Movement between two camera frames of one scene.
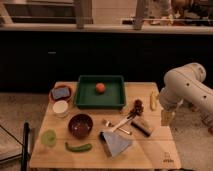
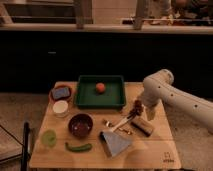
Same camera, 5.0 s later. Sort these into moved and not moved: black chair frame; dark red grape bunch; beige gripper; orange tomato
Moved: beige gripper
Not moved: orange tomato; black chair frame; dark red grape bunch
